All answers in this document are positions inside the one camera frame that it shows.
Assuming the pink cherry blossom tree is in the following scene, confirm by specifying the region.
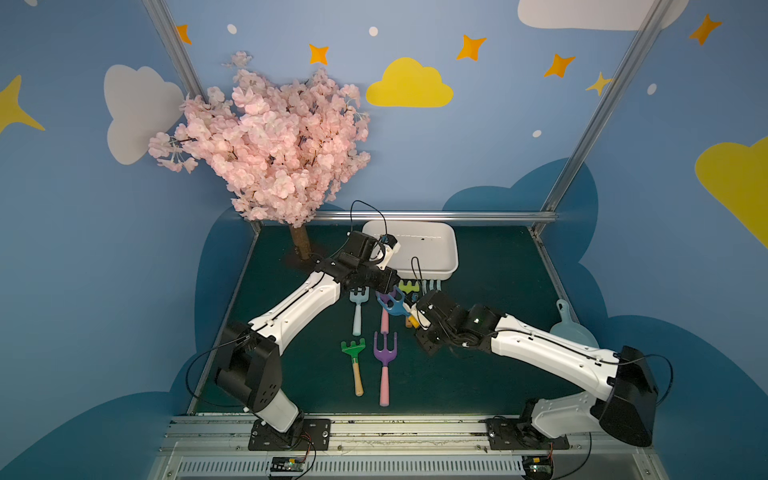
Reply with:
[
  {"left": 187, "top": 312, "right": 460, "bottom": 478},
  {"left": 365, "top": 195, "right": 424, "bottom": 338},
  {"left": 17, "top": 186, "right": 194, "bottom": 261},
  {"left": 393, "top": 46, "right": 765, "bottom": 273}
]
[{"left": 148, "top": 51, "right": 371, "bottom": 262}]

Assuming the control board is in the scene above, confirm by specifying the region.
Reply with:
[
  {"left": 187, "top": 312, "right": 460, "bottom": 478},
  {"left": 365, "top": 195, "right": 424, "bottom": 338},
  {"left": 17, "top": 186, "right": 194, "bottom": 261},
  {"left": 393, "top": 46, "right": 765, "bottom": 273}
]
[
  {"left": 522, "top": 456, "right": 553, "bottom": 480},
  {"left": 269, "top": 456, "right": 311, "bottom": 477}
]

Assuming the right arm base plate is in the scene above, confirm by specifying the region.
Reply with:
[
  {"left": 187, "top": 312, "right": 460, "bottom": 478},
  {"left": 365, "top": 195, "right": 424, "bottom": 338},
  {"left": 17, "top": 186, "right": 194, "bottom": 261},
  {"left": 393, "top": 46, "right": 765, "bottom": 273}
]
[{"left": 484, "top": 416, "right": 570, "bottom": 451}]

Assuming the blue rake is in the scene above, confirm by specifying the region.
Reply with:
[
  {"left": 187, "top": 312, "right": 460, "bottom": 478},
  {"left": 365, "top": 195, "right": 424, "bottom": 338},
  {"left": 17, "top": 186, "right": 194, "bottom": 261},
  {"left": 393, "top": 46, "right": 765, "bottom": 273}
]
[{"left": 376, "top": 287, "right": 419, "bottom": 328}]

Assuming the aluminium rail front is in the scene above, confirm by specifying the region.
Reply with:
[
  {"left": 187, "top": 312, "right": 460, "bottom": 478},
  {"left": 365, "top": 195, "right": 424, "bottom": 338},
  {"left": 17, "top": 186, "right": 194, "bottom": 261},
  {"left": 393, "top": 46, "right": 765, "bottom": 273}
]
[{"left": 149, "top": 414, "right": 668, "bottom": 479}]

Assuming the left control board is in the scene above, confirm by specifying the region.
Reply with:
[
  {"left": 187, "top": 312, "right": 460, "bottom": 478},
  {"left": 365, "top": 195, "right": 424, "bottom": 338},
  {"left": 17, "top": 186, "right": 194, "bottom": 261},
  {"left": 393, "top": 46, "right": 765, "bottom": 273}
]
[{"left": 269, "top": 456, "right": 311, "bottom": 477}]

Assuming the white plastic storage box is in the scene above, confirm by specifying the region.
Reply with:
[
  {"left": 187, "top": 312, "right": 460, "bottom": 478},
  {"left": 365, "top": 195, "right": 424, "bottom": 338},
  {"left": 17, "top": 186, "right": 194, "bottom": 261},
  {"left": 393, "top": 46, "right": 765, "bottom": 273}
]
[{"left": 362, "top": 220, "right": 459, "bottom": 280}]

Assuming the green rake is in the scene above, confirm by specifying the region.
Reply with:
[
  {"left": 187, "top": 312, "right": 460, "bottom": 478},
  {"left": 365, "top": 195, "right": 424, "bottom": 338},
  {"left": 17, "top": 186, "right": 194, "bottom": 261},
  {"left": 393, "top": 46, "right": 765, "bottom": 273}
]
[{"left": 340, "top": 338, "right": 366, "bottom": 397}]

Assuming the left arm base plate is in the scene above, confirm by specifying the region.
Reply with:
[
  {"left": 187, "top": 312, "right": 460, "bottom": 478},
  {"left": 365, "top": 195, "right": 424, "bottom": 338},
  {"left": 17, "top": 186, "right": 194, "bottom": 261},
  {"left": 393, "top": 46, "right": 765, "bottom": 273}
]
[{"left": 248, "top": 417, "right": 332, "bottom": 451}]

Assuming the purple fork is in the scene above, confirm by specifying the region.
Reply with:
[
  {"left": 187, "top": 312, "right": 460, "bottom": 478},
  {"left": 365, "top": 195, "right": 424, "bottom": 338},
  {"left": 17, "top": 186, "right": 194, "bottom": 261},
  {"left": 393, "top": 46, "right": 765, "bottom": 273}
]
[{"left": 376, "top": 293, "right": 395, "bottom": 334}]

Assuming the lime fork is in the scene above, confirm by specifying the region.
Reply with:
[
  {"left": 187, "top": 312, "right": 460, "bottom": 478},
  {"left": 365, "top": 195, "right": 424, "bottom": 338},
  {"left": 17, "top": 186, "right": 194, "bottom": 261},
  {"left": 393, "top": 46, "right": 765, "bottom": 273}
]
[{"left": 398, "top": 280, "right": 421, "bottom": 329}]

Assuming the right control board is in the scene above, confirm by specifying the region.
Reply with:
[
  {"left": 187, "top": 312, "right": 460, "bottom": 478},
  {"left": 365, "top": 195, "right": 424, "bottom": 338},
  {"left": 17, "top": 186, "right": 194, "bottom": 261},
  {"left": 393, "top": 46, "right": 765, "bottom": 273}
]
[{"left": 522, "top": 456, "right": 553, "bottom": 480}]

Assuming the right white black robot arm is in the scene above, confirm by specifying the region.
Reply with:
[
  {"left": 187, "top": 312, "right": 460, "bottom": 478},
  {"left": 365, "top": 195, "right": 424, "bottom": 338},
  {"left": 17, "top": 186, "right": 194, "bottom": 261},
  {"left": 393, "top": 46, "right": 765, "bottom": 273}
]
[{"left": 405, "top": 290, "right": 659, "bottom": 449}]

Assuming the aluminium frame back bar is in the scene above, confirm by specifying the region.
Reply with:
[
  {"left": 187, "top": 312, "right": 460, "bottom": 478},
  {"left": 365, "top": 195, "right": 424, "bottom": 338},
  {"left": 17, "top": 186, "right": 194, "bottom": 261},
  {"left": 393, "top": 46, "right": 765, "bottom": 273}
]
[{"left": 313, "top": 210, "right": 557, "bottom": 225}]

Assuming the purple rake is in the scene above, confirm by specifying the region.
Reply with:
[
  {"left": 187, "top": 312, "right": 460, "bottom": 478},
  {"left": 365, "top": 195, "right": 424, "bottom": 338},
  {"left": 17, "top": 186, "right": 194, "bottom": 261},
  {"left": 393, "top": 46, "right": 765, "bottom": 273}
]
[{"left": 373, "top": 332, "right": 398, "bottom": 407}]

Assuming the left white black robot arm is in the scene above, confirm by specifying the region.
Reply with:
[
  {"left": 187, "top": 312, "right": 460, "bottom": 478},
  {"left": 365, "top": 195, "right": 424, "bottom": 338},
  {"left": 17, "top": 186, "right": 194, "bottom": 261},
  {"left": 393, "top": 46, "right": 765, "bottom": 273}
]
[{"left": 212, "top": 231, "right": 400, "bottom": 437}]

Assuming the light blue dustpan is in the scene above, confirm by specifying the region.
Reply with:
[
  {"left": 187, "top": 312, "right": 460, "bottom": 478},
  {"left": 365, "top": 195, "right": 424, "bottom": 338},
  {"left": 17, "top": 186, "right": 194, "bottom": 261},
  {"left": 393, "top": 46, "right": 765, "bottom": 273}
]
[{"left": 550, "top": 299, "right": 599, "bottom": 348}]

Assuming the light blue fork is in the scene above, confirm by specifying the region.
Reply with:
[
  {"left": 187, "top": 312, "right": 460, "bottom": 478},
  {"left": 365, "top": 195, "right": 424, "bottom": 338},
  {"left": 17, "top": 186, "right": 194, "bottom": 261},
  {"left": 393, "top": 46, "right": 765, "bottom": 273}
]
[
  {"left": 349, "top": 287, "right": 370, "bottom": 337},
  {"left": 421, "top": 279, "right": 442, "bottom": 295}
]

